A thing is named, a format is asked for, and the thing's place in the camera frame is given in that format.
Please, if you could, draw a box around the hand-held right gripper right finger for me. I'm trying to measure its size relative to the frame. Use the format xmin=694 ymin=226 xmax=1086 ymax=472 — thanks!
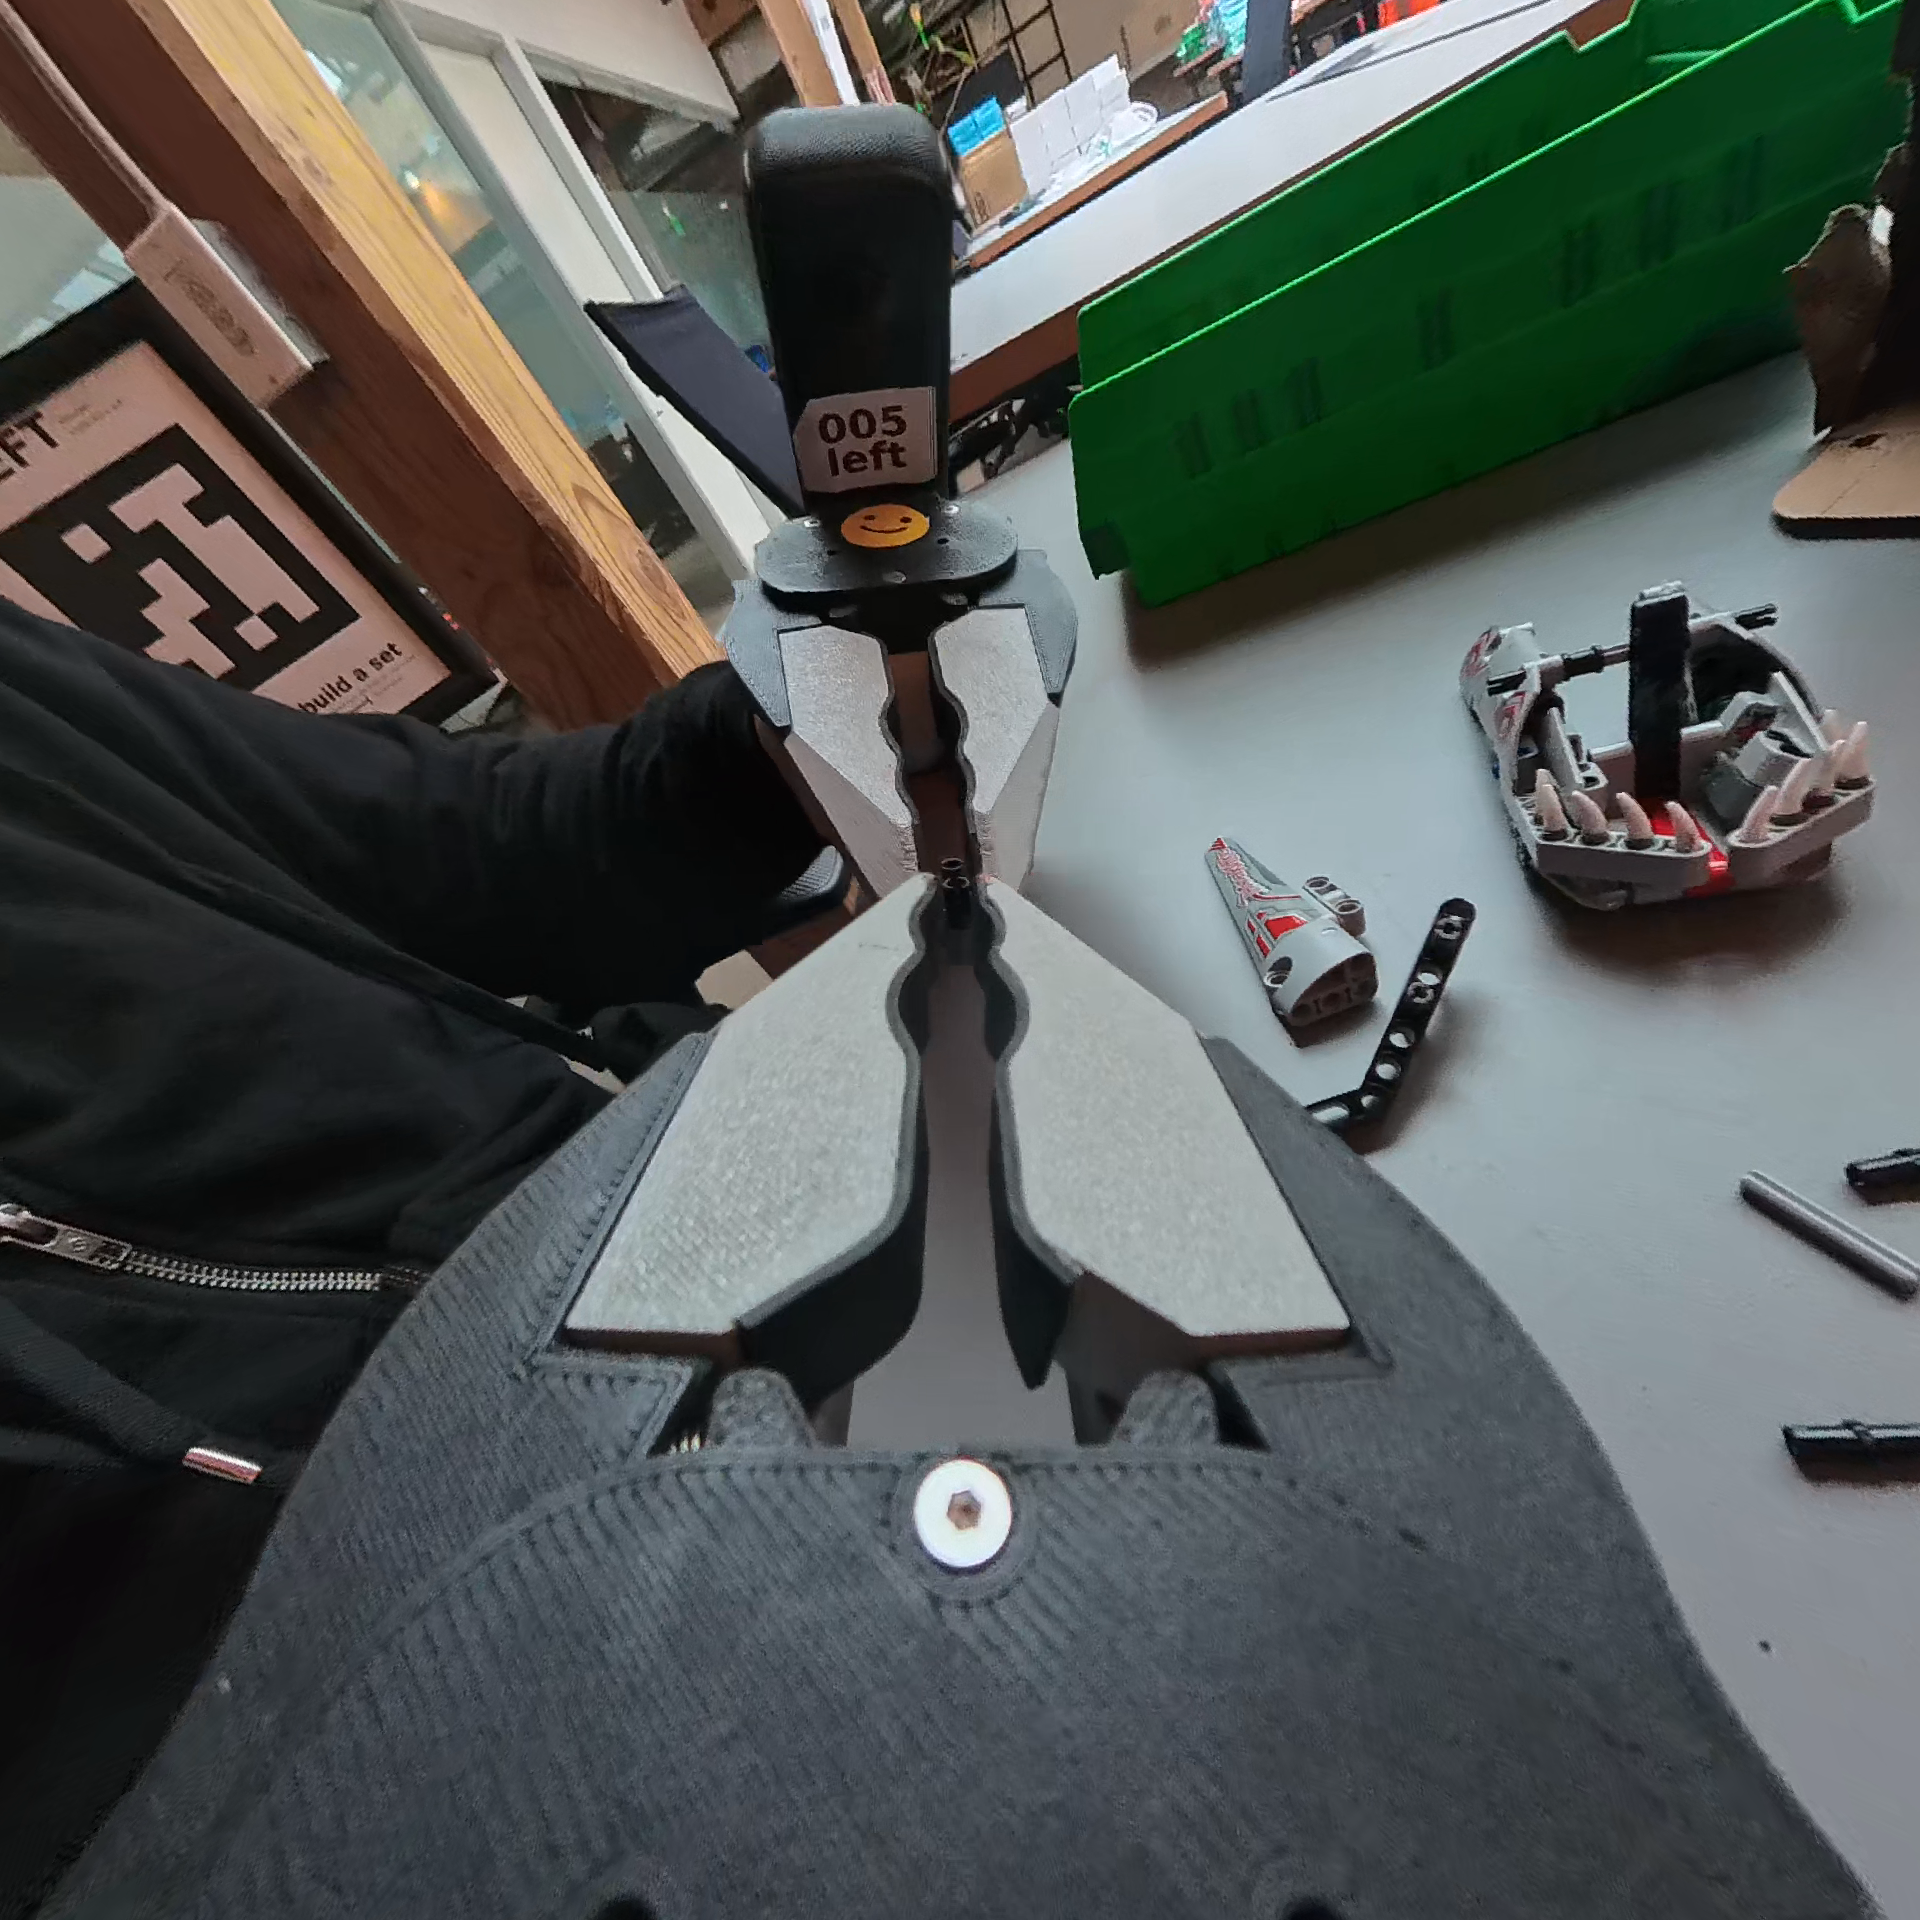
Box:
xmin=975 ymin=883 xmax=1364 ymax=1441

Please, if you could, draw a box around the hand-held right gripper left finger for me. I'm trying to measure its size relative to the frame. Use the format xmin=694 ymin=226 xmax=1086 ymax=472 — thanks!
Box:
xmin=564 ymin=878 xmax=924 ymax=1414

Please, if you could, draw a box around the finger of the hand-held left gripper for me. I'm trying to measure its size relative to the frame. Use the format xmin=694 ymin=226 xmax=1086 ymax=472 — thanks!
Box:
xmin=926 ymin=610 xmax=1073 ymax=888
xmin=753 ymin=616 xmax=917 ymax=900

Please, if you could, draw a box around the person's left forearm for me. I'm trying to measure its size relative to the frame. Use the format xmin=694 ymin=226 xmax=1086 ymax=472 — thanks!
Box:
xmin=283 ymin=660 xmax=851 ymax=1020

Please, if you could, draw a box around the grey red printed lego panel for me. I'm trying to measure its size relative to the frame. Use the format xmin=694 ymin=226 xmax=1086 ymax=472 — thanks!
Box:
xmin=1202 ymin=839 xmax=1378 ymax=1033

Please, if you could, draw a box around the black bent lego beam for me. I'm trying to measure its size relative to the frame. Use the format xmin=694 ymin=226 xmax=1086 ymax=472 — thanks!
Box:
xmin=1304 ymin=897 xmax=1484 ymax=1126

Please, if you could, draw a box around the grey lego model with teeth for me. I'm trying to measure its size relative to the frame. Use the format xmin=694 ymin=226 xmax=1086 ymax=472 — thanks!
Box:
xmin=1451 ymin=585 xmax=1879 ymax=910

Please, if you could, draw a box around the dark grey lego axle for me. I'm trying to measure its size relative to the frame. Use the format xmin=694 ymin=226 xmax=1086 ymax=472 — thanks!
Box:
xmin=1740 ymin=1171 xmax=1920 ymax=1302

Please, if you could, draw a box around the stack of white boxes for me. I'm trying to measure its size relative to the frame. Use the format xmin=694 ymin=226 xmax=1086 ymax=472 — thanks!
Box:
xmin=1002 ymin=50 xmax=1144 ymax=173

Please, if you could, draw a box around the green plastic bin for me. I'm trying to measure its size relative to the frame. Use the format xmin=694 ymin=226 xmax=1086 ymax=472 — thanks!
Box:
xmin=1075 ymin=0 xmax=1920 ymax=393
xmin=1073 ymin=71 xmax=1920 ymax=610

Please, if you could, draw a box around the black zipped jacket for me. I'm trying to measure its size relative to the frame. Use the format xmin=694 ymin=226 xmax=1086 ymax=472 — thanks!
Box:
xmin=0 ymin=599 xmax=726 ymax=1920

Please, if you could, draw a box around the white label plate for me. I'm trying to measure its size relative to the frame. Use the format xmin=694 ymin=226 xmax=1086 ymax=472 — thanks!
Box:
xmin=125 ymin=211 xmax=325 ymax=408

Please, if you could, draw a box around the black and white pattern sign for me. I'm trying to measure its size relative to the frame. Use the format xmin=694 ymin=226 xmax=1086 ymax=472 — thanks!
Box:
xmin=0 ymin=283 xmax=495 ymax=722

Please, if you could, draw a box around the flat cardboard piece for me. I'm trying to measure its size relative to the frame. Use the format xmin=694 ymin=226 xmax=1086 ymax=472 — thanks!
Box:
xmin=1770 ymin=404 xmax=1920 ymax=539

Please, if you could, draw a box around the brown crumpled paper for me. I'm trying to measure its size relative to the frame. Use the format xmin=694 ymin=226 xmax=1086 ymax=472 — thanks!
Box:
xmin=1786 ymin=201 xmax=1902 ymax=438

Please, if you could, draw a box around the wooden post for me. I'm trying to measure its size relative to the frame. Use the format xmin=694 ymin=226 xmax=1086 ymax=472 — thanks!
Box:
xmin=0 ymin=0 xmax=726 ymax=728

